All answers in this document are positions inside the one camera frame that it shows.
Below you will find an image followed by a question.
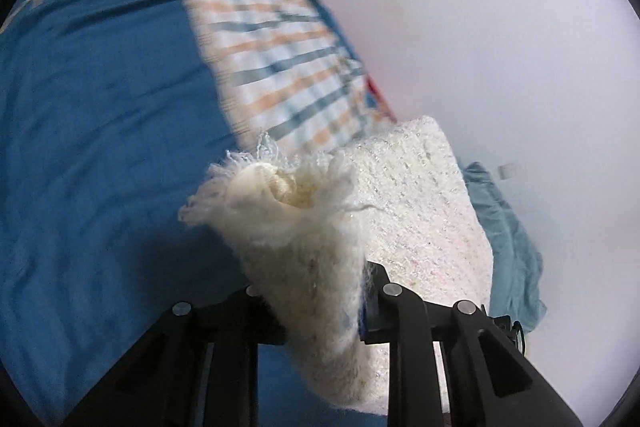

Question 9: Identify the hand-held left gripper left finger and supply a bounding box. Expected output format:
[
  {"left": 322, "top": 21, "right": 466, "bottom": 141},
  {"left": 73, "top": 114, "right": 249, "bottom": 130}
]
[{"left": 65, "top": 289, "right": 291, "bottom": 427}]

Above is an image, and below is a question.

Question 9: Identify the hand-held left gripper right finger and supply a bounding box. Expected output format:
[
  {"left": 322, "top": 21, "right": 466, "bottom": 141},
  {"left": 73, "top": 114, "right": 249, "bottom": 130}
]
[{"left": 357, "top": 259, "right": 583, "bottom": 427}]

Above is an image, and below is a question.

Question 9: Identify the white fluffy towel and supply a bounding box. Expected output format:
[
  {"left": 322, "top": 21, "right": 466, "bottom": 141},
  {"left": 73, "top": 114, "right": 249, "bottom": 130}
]
[{"left": 177, "top": 114, "right": 496, "bottom": 415}]

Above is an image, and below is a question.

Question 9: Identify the teal velvet blanket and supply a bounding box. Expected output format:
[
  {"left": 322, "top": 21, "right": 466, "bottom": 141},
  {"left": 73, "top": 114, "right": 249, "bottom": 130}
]
[{"left": 460, "top": 161, "right": 547, "bottom": 334}]

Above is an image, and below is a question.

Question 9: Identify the red patterned sheet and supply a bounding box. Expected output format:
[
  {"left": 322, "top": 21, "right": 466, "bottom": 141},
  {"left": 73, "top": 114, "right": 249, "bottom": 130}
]
[{"left": 362, "top": 74, "right": 393, "bottom": 120}]

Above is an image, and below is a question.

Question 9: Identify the blue and plaid bed sheet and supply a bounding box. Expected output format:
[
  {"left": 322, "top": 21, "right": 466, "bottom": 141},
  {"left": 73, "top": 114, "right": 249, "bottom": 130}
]
[{"left": 0, "top": 0, "right": 396, "bottom": 427}]

